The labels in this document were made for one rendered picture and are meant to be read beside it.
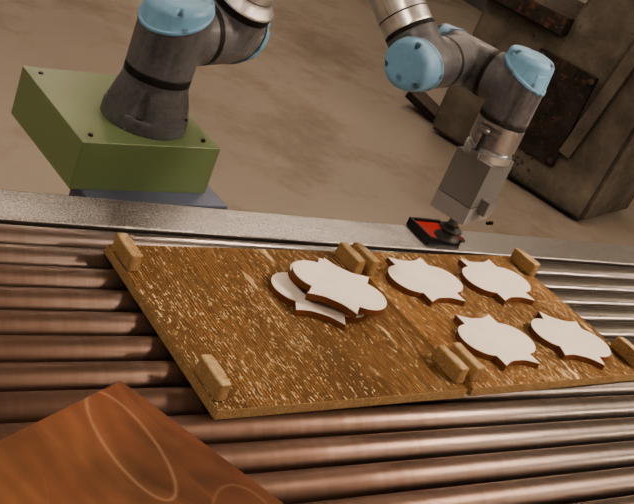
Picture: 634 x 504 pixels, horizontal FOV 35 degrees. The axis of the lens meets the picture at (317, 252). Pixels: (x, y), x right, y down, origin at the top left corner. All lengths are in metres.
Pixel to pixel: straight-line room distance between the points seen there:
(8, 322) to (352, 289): 0.50
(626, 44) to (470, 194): 3.77
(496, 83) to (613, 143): 3.79
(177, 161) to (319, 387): 0.61
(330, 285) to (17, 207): 0.46
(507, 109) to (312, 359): 0.48
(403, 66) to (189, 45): 0.42
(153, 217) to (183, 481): 0.74
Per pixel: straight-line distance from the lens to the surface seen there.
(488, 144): 1.53
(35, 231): 1.43
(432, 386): 1.40
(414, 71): 1.41
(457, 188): 1.56
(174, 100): 1.73
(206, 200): 1.79
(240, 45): 1.79
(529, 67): 1.51
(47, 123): 1.76
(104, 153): 1.67
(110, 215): 1.54
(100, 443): 0.91
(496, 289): 1.74
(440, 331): 1.54
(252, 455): 1.16
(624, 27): 5.28
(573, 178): 5.38
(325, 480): 1.17
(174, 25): 1.67
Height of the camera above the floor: 1.61
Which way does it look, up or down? 25 degrees down
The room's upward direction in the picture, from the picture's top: 23 degrees clockwise
